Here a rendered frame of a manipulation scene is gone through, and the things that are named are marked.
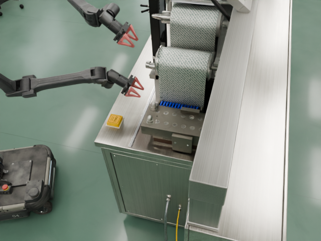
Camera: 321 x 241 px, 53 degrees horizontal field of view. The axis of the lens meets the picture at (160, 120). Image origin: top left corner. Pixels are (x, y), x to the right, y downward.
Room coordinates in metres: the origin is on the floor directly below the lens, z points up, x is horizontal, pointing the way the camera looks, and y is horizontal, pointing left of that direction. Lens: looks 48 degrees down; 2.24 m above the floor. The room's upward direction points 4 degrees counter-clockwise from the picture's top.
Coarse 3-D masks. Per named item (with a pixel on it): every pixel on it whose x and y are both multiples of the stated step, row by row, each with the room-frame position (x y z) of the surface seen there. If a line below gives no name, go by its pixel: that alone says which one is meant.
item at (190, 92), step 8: (160, 80) 1.24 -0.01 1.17; (168, 80) 1.23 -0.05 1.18; (176, 80) 1.22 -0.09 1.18; (184, 80) 1.21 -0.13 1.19; (192, 80) 1.19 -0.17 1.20; (160, 88) 1.24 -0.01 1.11; (168, 88) 1.23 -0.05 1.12; (176, 88) 1.22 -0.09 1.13; (184, 88) 1.20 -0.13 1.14; (192, 88) 1.19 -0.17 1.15; (200, 88) 1.18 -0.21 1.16; (160, 96) 1.25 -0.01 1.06; (168, 96) 1.23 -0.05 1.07; (176, 96) 1.22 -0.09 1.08; (184, 96) 1.20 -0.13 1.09; (192, 96) 1.19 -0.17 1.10; (200, 96) 1.18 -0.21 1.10; (184, 104) 1.20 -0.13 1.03; (192, 104) 1.19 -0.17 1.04; (200, 104) 1.18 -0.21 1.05
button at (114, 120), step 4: (112, 116) 1.25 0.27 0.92; (116, 116) 1.25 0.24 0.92; (120, 116) 1.25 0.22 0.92; (108, 120) 1.22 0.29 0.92; (112, 120) 1.22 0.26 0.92; (116, 120) 1.22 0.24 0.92; (120, 120) 1.22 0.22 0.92; (108, 124) 1.21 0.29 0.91; (112, 124) 1.20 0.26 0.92; (116, 124) 1.19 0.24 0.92
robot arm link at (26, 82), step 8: (0, 80) 1.22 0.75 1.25; (8, 80) 1.26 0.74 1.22; (16, 80) 1.31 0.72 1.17; (24, 80) 1.30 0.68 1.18; (0, 88) 1.24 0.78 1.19; (8, 88) 1.24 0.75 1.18; (16, 88) 1.30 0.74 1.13; (24, 88) 1.26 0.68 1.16; (8, 96) 1.25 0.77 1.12; (16, 96) 1.26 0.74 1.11
